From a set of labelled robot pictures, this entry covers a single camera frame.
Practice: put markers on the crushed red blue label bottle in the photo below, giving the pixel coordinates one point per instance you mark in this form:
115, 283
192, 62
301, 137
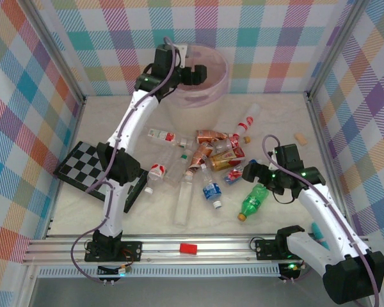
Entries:
233, 175

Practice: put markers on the green plastic bottle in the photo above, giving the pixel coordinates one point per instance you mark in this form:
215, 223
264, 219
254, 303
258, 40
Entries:
254, 199

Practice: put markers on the blue label water bottle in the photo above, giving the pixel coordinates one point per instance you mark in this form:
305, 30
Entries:
212, 191

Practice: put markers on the long white bottle red label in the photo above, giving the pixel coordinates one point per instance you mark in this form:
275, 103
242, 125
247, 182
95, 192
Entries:
247, 121

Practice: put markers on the red white carton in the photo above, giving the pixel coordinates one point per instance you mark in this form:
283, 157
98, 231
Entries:
160, 135

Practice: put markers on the orange label bottle pink cap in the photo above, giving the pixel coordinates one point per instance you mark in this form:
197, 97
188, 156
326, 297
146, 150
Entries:
201, 155

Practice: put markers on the orange label bottle red cap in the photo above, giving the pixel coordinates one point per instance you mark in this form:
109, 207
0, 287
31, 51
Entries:
208, 136

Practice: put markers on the small clear plastic bottle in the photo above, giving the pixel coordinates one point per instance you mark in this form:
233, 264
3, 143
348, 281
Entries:
185, 142

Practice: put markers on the tall clear plastic bottle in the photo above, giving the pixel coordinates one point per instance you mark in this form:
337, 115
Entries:
183, 201

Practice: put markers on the clear bottle red white label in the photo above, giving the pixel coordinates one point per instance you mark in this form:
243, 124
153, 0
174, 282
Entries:
156, 172

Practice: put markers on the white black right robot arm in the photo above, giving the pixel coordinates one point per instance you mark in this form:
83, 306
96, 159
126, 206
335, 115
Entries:
320, 211

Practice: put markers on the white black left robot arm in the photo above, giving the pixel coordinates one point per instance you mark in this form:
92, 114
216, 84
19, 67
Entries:
140, 118

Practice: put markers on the pink plastic bin liner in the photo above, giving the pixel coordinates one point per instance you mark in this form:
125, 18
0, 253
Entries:
222, 80

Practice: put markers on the beige waste bin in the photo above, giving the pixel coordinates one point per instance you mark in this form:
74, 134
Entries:
195, 115

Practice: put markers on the small beige block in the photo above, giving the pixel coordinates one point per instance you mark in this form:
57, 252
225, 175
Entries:
300, 139

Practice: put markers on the teal pen tool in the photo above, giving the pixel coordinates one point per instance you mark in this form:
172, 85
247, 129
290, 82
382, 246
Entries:
319, 235

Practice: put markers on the small circuit board green light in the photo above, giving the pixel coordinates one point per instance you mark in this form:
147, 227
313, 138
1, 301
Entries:
291, 270
115, 271

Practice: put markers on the small red block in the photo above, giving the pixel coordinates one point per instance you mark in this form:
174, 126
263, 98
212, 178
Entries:
188, 249

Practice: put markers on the black silver checkerboard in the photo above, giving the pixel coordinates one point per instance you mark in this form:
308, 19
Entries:
80, 163

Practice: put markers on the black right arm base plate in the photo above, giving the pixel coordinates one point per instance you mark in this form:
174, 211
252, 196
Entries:
265, 249

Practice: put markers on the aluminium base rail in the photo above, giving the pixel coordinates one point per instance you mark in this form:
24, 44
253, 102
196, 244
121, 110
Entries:
227, 249

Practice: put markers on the aluminium frame post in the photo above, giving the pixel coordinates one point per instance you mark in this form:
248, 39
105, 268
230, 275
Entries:
54, 51
337, 48

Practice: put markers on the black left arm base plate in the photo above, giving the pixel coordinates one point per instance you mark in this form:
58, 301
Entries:
131, 251

